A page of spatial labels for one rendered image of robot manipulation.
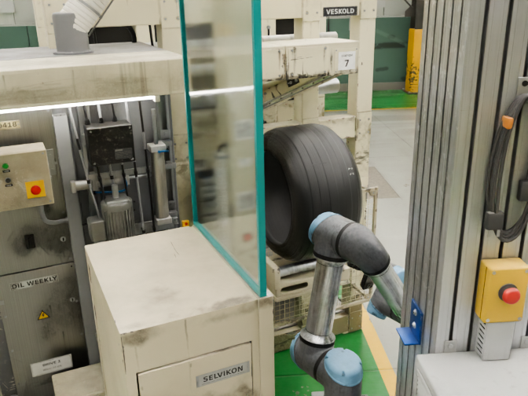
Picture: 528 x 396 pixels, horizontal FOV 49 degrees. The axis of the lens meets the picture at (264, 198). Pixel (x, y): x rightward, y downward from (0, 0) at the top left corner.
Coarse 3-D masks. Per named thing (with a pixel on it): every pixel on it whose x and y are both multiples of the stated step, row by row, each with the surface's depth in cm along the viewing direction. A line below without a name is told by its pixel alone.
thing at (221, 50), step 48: (192, 0) 160; (240, 0) 130; (192, 48) 167; (240, 48) 134; (192, 96) 174; (240, 96) 139; (192, 144) 182; (240, 144) 144; (192, 192) 190; (240, 192) 150; (240, 240) 156
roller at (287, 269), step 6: (312, 258) 246; (288, 264) 241; (294, 264) 241; (300, 264) 242; (306, 264) 243; (312, 264) 243; (282, 270) 238; (288, 270) 239; (294, 270) 240; (300, 270) 242; (306, 270) 244; (282, 276) 239
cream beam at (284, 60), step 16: (272, 48) 242; (288, 48) 245; (304, 48) 248; (320, 48) 251; (336, 48) 255; (352, 48) 258; (272, 64) 244; (288, 64) 247; (304, 64) 250; (320, 64) 253; (336, 64) 257; (272, 80) 246
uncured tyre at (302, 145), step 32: (288, 128) 237; (320, 128) 237; (288, 160) 224; (320, 160) 223; (352, 160) 229; (288, 192) 277; (320, 192) 220; (352, 192) 225; (288, 224) 271; (288, 256) 240
